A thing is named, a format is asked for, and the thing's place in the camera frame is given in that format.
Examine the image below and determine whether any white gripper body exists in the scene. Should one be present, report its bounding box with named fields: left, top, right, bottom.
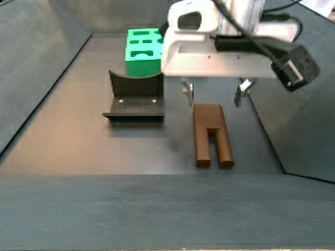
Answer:
left=161, top=28, right=276, bottom=78

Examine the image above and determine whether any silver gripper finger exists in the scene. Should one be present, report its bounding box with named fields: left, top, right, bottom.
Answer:
left=182, top=77, right=194, bottom=106
left=235, top=78, right=256, bottom=107

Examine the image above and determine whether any brown square-circle object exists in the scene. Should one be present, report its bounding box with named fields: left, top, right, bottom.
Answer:
left=194, top=104, right=235, bottom=169

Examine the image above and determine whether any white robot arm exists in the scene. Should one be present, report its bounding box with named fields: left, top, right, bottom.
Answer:
left=161, top=0, right=302, bottom=96

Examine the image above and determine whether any black curved fixture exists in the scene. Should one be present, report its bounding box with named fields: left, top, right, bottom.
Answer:
left=103, top=71, right=165, bottom=122

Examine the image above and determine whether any green foam shape block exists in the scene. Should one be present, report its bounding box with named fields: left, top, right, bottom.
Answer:
left=124, top=27, right=164, bottom=76

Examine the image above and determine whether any black camera cable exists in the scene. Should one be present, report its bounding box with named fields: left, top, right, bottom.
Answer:
left=211, top=0, right=306, bottom=63

